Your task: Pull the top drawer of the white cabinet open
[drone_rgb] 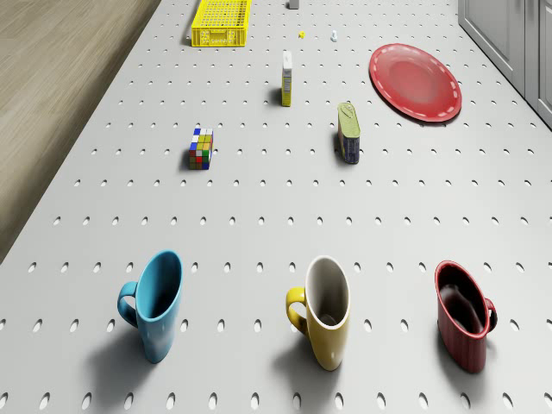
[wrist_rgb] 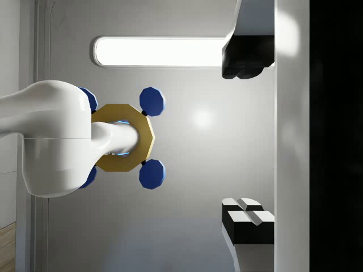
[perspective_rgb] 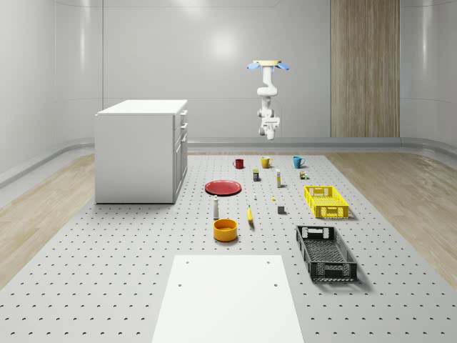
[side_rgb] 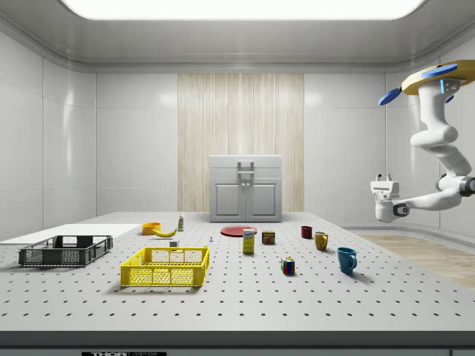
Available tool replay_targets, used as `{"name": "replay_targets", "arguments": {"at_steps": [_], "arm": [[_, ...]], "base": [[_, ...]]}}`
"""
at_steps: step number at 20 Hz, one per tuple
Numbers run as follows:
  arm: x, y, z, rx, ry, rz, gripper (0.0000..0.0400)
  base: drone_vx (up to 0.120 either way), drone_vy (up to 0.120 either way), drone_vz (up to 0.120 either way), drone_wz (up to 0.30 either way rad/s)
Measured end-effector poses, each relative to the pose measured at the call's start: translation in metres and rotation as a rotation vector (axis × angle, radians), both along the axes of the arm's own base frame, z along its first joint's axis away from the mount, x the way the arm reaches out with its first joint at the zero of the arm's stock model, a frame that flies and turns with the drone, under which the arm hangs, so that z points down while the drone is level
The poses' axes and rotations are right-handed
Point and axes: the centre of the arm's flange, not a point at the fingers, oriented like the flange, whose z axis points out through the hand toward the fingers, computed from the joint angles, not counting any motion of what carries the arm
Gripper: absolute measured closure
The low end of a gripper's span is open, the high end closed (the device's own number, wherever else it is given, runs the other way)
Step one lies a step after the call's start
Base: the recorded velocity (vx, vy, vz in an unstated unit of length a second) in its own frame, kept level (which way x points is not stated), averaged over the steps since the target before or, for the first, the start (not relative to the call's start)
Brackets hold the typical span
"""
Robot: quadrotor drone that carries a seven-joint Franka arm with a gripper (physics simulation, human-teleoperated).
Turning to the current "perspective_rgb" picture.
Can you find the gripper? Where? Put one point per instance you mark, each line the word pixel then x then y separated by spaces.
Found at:
pixel 271 123

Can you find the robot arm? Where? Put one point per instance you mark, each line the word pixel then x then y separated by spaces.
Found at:
pixel 266 91

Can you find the yellow mug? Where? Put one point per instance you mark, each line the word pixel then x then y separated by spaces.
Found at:
pixel 265 163

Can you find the blue mug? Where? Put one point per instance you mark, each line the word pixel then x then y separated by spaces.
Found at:
pixel 297 162

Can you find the red mug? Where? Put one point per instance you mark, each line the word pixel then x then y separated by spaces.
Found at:
pixel 238 164

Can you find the white and yellow bottle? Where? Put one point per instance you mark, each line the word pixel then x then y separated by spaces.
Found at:
pixel 278 178

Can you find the puzzle cube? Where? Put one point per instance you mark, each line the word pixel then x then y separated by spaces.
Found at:
pixel 303 175

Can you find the red plate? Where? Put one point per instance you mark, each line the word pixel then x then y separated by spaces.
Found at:
pixel 223 187

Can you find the grey cube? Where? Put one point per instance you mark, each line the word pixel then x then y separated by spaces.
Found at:
pixel 281 210

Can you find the banana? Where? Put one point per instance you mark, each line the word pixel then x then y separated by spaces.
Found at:
pixel 250 214

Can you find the tall white bottle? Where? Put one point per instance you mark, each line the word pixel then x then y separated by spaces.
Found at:
pixel 216 209

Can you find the yellow basket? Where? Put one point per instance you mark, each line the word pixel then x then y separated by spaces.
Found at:
pixel 332 211

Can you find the yellow bowl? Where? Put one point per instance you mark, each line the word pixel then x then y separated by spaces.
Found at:
pixel 225 234

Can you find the white cabinet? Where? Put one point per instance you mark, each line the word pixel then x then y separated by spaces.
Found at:
pixel 135 157

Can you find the dark grey basket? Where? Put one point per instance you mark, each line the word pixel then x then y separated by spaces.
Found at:
pixel 332 269

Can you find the white board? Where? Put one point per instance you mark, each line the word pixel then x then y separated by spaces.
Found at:
pixel 228 300

